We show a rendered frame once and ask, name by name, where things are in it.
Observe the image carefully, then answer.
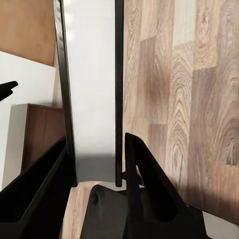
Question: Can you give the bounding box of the hardback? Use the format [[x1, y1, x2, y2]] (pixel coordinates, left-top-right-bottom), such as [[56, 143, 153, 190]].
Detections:
[[52, 0, 124, 187]]

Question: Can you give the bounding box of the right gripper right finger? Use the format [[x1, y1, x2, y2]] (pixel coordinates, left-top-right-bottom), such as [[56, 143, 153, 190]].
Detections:
[[124, 132, 209, 239]]

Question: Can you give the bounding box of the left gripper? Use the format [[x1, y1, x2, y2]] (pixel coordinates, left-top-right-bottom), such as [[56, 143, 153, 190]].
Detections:
[[0, 81, 18, 101]]

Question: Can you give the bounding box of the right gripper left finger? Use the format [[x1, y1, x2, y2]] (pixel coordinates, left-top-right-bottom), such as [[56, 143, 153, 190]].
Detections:
[[0, 137, 71, 239]]

